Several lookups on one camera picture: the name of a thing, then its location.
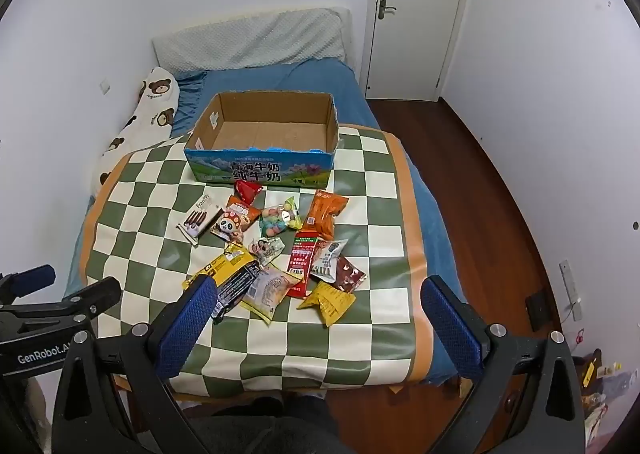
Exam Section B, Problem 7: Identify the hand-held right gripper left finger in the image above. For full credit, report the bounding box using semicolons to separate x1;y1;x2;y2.
52;274;221;454

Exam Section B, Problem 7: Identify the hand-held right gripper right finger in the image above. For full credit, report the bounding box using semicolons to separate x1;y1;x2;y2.
420;275;587;454

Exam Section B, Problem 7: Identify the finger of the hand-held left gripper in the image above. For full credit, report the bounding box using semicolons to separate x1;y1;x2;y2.
0;277;122;337
0;263;57;307

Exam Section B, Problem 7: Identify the small white snack packet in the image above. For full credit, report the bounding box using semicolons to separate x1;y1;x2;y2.
248;235;286;267

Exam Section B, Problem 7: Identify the printed cardboard box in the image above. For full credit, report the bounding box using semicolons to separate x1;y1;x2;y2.
183;91;341;185

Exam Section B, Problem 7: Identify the black yellow snack packet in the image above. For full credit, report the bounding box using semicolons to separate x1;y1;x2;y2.
181;243;261;325

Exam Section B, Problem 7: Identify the black floor box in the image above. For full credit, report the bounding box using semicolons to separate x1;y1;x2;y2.
525;290;552;332

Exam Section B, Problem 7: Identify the beige bread packet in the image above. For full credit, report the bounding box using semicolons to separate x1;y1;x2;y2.
239;264;302;325

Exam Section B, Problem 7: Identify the panda print snack packet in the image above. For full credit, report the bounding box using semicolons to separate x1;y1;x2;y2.
210;209;246;246

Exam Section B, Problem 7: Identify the chocolate stick box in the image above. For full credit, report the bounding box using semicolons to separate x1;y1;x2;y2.
176;194;223;242

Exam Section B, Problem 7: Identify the dark red snack packet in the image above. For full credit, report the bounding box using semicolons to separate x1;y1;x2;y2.
331;257;367;294

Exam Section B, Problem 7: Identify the white power strip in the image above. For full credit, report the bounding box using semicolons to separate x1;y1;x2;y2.
559;260;585;322

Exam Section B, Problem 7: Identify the red green snack packet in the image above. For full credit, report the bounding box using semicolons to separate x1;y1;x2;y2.
286;230;321;299

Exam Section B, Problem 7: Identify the orange red snack packet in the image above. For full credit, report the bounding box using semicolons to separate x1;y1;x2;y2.
226;195;261;230

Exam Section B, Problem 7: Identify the colourful candy bag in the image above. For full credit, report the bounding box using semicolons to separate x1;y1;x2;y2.
258;195;303;239

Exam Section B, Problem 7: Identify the green white checkered blanket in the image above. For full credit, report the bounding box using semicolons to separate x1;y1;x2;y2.
80;124;436;400

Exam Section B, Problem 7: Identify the white grey snack packet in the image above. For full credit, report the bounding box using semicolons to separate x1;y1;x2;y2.
309;239;349;283

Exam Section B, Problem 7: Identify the red triangular snack packet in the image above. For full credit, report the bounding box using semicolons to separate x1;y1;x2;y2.
234;179;264;204

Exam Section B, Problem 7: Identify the pile of assorted floor clutter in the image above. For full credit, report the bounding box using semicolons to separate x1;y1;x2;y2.
580;349;626;450

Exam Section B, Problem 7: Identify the white bear print pillow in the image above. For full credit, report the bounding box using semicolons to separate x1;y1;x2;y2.
90;65;182;195

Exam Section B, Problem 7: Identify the blue bed sheet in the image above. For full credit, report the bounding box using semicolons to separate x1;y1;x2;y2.
62;59;463;387

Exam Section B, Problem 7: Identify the grey dotted pillow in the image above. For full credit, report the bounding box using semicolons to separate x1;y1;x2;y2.
151;7;351;75

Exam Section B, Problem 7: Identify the white door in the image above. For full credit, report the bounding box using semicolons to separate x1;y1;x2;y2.
367;0;473;102

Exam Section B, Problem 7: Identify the wooden bed frame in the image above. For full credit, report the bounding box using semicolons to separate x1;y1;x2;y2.
114;374;531;454

